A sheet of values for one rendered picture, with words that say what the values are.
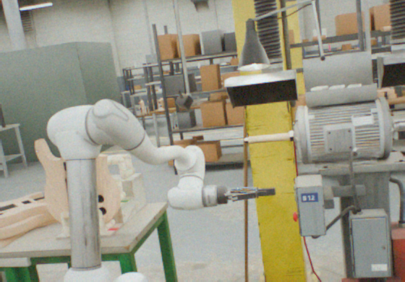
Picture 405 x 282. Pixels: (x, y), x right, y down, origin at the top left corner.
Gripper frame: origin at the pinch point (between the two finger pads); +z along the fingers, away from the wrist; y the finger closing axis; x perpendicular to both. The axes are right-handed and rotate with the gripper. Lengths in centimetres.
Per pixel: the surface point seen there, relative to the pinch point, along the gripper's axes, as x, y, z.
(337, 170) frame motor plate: 3.9, -10.4, 28.8
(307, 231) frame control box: -13.1, 12.7, 15.0
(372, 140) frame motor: 14.7, -11.2, 43.5
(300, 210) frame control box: -4.3, 12.7, 13.3
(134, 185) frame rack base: 0, -29, -68
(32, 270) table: -26, 8, -107
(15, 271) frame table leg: -24, 13, -113
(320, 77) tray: 41, -30, 25
